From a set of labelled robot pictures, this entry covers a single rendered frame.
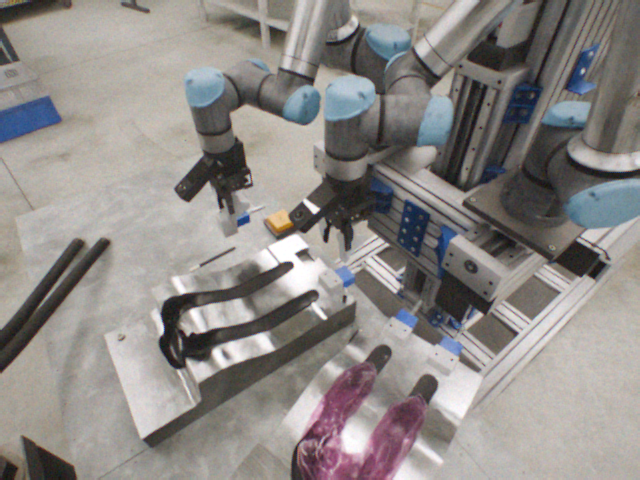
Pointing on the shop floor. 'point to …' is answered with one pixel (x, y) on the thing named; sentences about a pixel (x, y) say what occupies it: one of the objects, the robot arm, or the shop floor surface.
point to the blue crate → (27, 118)
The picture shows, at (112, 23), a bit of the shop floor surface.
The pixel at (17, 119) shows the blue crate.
